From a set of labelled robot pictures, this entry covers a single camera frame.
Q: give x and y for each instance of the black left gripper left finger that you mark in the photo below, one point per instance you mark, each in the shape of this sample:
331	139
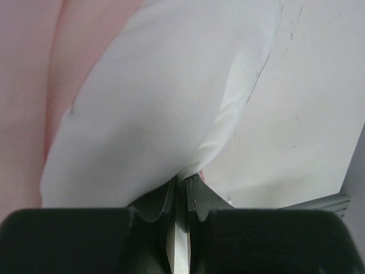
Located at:
153	248

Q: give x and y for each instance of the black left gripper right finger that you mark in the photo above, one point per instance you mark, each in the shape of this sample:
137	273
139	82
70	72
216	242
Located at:
200	200

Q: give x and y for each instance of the blue and pink printed pillowcase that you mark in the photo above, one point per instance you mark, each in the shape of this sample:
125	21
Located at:
47	50

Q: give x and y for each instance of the white pillow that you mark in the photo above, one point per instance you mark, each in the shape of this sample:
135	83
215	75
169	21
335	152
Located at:
161	102

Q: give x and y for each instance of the aluminium mounting rail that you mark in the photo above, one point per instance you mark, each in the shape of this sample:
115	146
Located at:
337	203

